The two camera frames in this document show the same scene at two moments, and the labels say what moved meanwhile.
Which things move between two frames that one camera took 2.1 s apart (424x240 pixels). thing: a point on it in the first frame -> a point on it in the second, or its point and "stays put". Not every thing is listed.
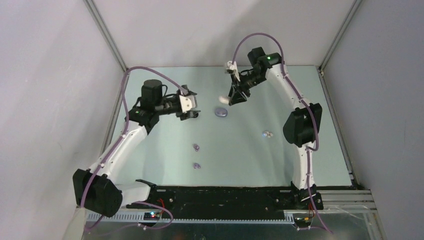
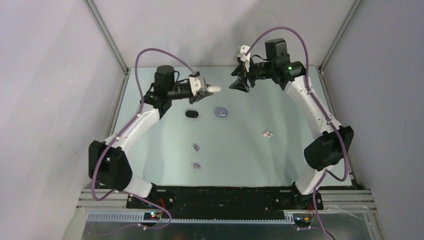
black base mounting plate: x=226 y=201 stays put
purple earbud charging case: x=221 y=112 stays put
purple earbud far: x=196 y=147 stays put
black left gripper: x=182 y=116 -> x=199 y=95
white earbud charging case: x=224 y=99 -> x=213 y=89
